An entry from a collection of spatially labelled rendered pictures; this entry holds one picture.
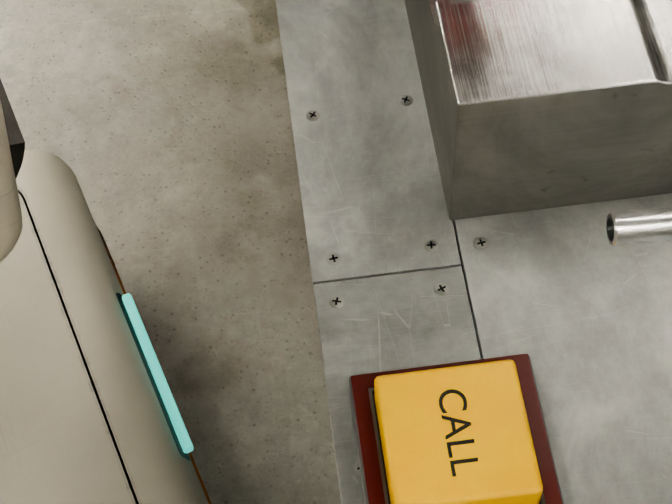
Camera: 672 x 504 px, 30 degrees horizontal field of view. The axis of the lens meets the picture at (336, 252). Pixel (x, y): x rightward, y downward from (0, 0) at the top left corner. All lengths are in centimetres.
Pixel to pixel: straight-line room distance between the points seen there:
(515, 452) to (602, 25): 19
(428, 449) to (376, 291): 10
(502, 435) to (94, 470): 67
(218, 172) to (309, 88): 97
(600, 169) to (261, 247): 99
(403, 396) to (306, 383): 94
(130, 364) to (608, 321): 68
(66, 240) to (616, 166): 76
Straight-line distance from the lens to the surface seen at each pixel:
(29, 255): 126
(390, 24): 69
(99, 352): 119
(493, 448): 52
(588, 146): 58
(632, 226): 45
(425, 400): 52
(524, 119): 56
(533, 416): 54
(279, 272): 154
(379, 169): 63
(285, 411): 145
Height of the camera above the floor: 131
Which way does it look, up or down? 58 degrees down
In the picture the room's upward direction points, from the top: 4 degrees counter-clockwise
